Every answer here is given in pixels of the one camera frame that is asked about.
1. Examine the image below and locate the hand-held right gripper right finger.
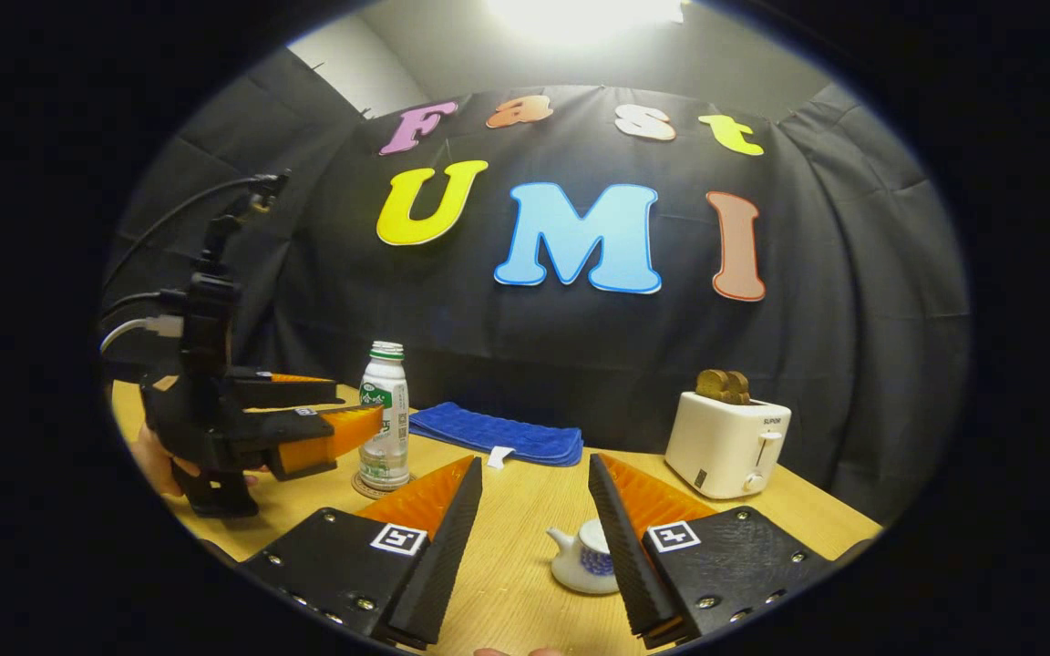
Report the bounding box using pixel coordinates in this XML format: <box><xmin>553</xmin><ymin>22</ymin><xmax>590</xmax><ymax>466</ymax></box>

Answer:
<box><xmin>588</xmin><ymin>453</ymin><xmax>840</xmax><ymax>650</ymax></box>

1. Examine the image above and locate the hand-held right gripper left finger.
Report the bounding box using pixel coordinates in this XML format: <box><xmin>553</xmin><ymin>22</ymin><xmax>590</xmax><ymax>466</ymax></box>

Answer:
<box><xmin>238</xmin><ymin>456</ymin><xmax>483</xmax><ymax>650</ymax></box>

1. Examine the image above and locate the white blue-patterned teacup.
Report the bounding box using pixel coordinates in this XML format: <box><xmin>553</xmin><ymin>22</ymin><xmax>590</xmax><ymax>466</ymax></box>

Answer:
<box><xmin>547</xmin><ymin>527</ymin><xmax>622</xmax><ymax>596</ymax></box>

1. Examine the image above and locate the round beige coaster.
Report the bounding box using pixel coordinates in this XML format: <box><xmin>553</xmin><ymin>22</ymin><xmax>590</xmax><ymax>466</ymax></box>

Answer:
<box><xmin>351</xmin><ymin>469</ymin><xmax>417</xmax><ymax>500</ymax></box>

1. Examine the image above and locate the white water bottle green label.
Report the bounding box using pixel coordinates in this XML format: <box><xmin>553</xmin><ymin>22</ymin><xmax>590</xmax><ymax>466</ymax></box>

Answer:
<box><xmin>358</xmin><ymin>342</ymin><xmax>412</xmax><ymax>492</ymax></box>

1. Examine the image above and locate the folded blue towel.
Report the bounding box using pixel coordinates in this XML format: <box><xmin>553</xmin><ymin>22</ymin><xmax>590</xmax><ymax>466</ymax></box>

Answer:
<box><xmin>408</xmin><ymin>402</ymin><xmax>584</xmax><ymax>468</ymax></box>

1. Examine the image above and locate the cream toaster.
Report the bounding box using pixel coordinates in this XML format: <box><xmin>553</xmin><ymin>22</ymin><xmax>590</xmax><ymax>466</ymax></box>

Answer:
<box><xmin>665</xmin><ymin>392</ymin><xmax>793</xmax><ymax>500</ymax></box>

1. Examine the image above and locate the brown bread slice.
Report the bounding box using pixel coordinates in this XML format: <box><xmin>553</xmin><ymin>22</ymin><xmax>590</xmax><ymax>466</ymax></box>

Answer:
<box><xmin>695</xmin><ymin>369</ymin><xmax>752</xmax><ymax>405</ymax></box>

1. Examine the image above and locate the black backdrop cloth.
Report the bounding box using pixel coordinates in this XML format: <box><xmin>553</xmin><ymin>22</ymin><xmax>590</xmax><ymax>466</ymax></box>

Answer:
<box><xmin>104</xmin><ymin>50</ymin><xmax>971</xmax><ymax>525</ymax></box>

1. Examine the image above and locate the ceiling light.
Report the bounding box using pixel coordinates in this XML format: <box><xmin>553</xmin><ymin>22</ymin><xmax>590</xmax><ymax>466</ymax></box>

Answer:
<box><xmin>489</xmin><ymin>0</ymin><xmax>685</xmax><ymax>42</ymax></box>

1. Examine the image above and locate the white cable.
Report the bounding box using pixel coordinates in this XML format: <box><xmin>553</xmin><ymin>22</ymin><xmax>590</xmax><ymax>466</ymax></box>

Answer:
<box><xmin>101</xmin><ymin>315</ymin><xmax>185</xmax><ymax>354</ymax></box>

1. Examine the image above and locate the short black cable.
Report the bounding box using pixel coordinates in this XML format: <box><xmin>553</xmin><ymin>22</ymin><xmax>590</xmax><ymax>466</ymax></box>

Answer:
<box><xmin>101</xmin><ymin>290</ymin><xmax>189</xmax><ymax>316</ymax></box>

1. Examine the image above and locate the thin black cable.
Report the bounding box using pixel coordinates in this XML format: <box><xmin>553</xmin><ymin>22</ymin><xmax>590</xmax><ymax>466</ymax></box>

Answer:
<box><xmin>104</xmin><ymin>173</ymin><xmax>273</xmax><ymax>285</ymax></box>

